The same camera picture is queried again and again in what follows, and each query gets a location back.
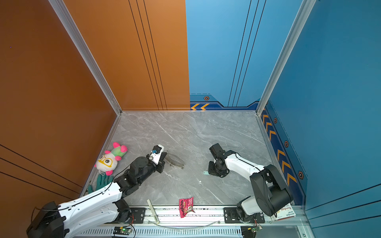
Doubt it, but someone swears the circuit board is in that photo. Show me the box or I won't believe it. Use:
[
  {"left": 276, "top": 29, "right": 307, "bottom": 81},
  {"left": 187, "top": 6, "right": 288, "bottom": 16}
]
[
  {"left": 241, "top": 226, "right": 263, "bottom": 238},
  {"left": 113, "top": 226, "right": 133, "bottom": 238}
]

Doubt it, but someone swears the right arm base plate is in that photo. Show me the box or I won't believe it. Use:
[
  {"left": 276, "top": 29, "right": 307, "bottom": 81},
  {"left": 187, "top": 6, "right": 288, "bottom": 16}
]
[{"left": 223, "top": 207, "right": 265, "bottom": 224}]

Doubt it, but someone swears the white barcode strip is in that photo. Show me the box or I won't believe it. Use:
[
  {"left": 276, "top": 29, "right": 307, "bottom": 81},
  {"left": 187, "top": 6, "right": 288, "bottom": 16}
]
[{"left": 147, "top": 199, "right": 160, "bottom": 224}]

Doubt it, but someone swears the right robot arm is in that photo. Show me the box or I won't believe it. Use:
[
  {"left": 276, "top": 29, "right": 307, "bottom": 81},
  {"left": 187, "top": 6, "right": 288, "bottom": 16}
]
[{"left": 208, "top": 143, "right": 293, "bottom": 223}]

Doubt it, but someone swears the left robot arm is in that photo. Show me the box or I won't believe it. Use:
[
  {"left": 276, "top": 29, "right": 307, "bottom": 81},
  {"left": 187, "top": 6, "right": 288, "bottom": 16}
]
[{"left": 26, "top": 152, "right": 167, "bottom": 238}]

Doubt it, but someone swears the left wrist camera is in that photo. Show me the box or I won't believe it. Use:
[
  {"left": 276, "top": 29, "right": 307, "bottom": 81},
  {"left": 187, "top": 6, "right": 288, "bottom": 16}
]
[{"left": 147, "top": 144, "right": 164, "bottom": 165}]

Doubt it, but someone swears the pink green plush toy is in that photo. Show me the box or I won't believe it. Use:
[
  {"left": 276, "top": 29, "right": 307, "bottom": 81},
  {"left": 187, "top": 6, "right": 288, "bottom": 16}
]
[{"left": 94, "top": 142, "right": 128, "bottom": 176}]

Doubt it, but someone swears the right circuit board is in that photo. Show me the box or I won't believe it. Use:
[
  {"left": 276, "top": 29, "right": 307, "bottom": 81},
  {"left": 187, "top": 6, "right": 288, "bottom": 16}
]
[{"left": 241, "top": 226, "right": 263, "bottom": 238}]

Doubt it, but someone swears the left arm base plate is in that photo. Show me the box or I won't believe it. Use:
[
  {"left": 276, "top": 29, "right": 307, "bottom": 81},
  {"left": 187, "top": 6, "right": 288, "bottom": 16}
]
[{"left": 126, "top": 207, "right": 146, "bottom": 225}]

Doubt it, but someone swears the aluminium front rail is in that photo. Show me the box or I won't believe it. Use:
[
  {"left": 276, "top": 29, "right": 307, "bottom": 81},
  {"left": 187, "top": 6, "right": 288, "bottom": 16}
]
[{"left": 75, "top": 205, "right": 315, "bottom": 238}]

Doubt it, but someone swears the green rubber glove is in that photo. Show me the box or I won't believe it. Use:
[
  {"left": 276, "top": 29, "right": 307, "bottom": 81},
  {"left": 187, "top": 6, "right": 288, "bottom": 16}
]
[{"left": 87, "top": 174, "right": 114, "bottom": 194}]

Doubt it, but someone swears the pink snack packet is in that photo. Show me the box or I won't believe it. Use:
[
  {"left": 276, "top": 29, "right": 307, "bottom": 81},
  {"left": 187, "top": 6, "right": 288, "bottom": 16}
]
[{"left": 179, "top": 197, "right": 194, "bottom": 218}]

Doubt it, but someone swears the clear cable tie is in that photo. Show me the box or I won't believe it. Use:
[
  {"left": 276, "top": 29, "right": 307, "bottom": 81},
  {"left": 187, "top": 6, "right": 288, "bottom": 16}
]
[{"left": 148, "top": 219, "right": 219, "bottom": 230}]

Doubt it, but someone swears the red white bandage box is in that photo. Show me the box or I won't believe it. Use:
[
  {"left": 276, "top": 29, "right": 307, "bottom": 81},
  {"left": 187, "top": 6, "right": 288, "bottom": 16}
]
[{"left": 270, "top": 203, "right": 296, "bottom": 221}]

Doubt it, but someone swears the left circuit board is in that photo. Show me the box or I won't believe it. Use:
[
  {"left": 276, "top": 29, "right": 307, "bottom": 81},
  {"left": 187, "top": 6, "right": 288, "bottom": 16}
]
[{"left": 113, "top": 226, "right": 133, "bottom": 238}]

